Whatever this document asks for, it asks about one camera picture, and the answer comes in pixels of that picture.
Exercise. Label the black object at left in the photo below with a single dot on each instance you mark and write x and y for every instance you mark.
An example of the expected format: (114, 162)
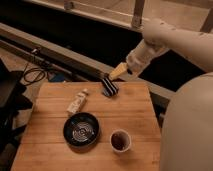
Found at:
(12, 101)

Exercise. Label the black round bowl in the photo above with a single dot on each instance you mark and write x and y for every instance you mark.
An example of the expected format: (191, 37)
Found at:
(81, 129)

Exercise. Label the small white bottle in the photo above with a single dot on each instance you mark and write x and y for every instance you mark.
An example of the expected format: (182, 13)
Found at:
(78, 102)

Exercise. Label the wooden board table top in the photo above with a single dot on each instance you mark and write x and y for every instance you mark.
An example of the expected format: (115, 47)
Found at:
(43, 147)

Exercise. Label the metal rail beam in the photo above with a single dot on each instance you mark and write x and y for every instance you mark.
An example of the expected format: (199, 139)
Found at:
(56, 52)

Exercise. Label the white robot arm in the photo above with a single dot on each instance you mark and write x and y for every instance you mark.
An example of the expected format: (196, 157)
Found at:
(187, 131)

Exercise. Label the blue object behind table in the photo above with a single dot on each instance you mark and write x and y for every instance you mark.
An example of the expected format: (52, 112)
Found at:
(58, 78)

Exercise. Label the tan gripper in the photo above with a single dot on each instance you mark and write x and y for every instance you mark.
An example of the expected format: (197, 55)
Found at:
(109, 88)

